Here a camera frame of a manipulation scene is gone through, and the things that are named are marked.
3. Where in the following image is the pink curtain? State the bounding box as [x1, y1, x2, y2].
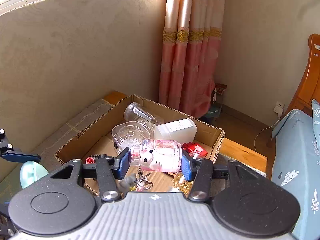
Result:
[159, 0, 225, 118]

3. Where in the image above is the blue bed sheet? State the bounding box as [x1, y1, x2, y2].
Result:
[271, 109, 319, 239]

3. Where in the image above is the bottle of golden capsules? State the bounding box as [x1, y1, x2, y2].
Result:
[170, 172, 193, 197]

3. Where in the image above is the red toy fire truck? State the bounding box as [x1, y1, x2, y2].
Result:
[182, 142, 208, 159]

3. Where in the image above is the brown cardboard box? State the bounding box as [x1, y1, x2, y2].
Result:
[54, 94, 226, 197]

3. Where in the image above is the mint green egg case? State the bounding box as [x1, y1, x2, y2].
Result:
[20, 161, 48, 189]

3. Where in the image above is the blue patterned pillow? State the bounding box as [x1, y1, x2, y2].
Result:
[311, 99, 320, 151]

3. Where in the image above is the white power cable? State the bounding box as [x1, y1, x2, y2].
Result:
[253, 115, 282, 153]

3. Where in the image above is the grey monster toy figure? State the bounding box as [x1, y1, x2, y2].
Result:
[118, 173, 137, 195]

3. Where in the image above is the clear square lidded container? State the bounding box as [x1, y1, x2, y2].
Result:
[111, 121, 154, 154]

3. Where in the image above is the blue red toy car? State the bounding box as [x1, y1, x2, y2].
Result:
[85, 154, 99, 165]

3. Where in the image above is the wooden headboard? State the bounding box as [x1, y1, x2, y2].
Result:
[285, 34, 320, 116]

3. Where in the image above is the white plastic container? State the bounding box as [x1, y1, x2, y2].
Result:
[153, 118, 197, 145]

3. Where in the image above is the clear plastic jar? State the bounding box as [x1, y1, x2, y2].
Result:
[124, 102, 164, 126]

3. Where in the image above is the white wall plug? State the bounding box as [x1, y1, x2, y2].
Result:
[273, 101, 285, 118]

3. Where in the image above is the pink pig keychain bottle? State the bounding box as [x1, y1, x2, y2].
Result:
[129, 139, 182, 192]

